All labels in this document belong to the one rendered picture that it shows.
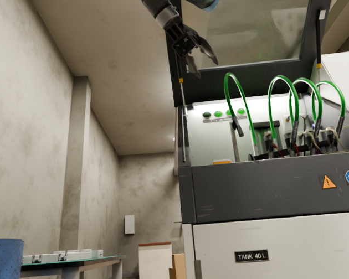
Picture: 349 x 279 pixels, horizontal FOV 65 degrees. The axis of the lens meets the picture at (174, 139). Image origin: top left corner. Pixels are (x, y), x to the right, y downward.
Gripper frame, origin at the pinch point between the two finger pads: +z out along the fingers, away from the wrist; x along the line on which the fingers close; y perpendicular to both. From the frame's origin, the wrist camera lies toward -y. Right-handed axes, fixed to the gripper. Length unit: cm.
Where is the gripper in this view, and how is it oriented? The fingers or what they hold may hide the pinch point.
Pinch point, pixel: (208, 68)
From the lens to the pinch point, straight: 102.6
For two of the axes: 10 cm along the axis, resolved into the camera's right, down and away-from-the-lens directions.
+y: -3.1, 4.0, -8.6
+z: 6.2, 7.7, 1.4
